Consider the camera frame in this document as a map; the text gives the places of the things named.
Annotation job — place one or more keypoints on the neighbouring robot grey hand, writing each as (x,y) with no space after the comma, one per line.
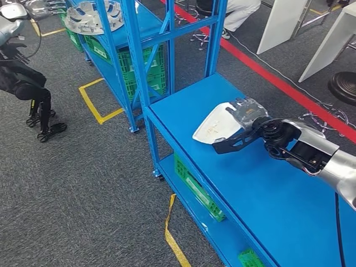
(44,9)

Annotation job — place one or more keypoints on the silver wheel hubcap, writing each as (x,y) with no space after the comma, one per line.
(91,25)

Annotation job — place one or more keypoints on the white plastic shell part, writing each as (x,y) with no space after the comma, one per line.
(214,127)

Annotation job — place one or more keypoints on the neighbouring robot silver arm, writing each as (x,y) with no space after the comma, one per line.
(10,25)

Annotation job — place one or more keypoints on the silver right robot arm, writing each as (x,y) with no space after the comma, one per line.
(342,169)

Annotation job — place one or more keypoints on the blue metal shelf rack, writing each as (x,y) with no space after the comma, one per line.
(152,18)
(264,202)

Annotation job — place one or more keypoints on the green plastic crate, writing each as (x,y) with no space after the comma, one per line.
(72,35)
(249,259)
(160,55)
(97,49)
(183,169)
(160,90)

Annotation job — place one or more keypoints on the neighbouring robot black foot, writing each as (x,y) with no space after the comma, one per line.
(33,119)
(55,130)

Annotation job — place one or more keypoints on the person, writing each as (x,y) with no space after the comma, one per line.
(241,14)

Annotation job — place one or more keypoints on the white desk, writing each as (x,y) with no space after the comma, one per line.
(280,25)

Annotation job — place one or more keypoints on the long red barrier belt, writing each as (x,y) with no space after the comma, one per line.
(277,84)

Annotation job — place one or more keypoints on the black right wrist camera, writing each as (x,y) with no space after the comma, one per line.
(233,142)

